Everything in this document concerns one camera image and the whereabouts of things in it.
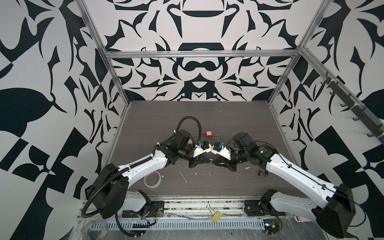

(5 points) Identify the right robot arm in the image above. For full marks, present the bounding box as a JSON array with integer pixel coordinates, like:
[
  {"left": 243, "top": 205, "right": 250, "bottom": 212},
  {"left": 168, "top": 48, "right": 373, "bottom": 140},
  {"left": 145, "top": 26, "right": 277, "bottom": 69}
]
[{"left": 211, "top": 132, "right": 356, "bottom": 239}]

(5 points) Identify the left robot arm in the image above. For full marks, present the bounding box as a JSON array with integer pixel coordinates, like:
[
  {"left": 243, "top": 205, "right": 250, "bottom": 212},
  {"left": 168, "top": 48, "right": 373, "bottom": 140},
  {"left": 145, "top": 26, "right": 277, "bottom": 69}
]
[{"left": 81, "top": 130, "right": 212, "bottom": 219}]

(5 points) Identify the black key bunch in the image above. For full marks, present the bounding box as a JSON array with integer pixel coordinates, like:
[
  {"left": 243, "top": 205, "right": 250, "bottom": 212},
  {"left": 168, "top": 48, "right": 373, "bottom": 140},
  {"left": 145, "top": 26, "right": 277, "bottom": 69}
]
[{"left": 258, "top": 169, "right": 269, "bottom": 177}]

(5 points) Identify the red padlock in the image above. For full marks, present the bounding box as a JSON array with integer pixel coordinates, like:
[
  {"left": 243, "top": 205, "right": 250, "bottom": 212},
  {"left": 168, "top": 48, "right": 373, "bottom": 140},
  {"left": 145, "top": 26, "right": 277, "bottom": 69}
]
[
  {"left": 203, "top": 131, "right": 222, "bottom": 140},
  {"left": 187, "top": 139, "right": 194, "bottom": 147}
]

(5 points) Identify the red padlock far back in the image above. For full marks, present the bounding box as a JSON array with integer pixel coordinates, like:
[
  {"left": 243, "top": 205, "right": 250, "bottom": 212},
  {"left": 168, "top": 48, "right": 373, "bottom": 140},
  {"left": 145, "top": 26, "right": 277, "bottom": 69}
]
[{"left": 203, "top": 131, "right": 222, "bottom": 140}]

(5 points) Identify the small electronics board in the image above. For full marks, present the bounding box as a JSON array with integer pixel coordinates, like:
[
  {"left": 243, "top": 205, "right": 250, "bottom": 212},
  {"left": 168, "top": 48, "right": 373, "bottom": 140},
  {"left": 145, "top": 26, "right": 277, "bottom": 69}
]
[{"left": 263, "top": 218, "right": 282, "bottom": 236}]

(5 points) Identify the pink white small object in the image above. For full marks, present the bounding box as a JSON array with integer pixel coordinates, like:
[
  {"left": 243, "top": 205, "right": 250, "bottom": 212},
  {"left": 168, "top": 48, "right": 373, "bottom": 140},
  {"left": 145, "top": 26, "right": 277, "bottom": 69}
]
[{"left": 294, "top": 216, "right": 311, "bottom": 223}]

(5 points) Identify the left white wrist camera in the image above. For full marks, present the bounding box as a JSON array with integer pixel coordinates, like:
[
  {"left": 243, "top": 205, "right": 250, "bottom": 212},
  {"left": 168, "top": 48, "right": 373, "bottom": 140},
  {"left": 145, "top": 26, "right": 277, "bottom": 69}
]
[{"left": 193, "top": 141, "right": 212, "bottom": 158}]

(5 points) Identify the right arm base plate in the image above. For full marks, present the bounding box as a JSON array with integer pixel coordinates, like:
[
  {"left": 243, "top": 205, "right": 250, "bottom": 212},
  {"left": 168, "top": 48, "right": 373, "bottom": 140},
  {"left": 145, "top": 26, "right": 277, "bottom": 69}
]
[{"left": 244, "top": 200, "right": 286, "bottom": 217}]

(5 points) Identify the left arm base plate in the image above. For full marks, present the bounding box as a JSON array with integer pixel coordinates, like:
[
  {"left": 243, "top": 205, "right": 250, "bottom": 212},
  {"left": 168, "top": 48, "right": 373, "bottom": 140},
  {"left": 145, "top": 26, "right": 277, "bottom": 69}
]
[{"left": 122, "top": 201, "right": 165, "bottom": 218}]

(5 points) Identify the black corrugated cable conduit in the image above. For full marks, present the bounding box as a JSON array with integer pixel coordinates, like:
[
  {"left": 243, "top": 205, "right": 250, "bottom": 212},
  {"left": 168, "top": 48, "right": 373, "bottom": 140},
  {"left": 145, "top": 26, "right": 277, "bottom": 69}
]
[{"left": 80, "top": 116, "right": 202, "bottom": 219}]

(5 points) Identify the white slotted cable duct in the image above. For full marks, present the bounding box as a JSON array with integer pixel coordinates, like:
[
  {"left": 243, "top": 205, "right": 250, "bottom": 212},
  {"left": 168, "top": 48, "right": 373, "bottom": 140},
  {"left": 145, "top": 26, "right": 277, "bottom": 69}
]
[{"left": 89, "top": 218, "right": 266, "bottom": 231}]

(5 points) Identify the black coat hook rail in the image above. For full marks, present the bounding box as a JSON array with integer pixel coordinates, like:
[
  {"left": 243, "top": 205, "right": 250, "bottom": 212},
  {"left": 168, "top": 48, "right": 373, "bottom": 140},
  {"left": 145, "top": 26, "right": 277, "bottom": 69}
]
[{"left": 320, "top": 72, "right": 384, "bottom": 145}]

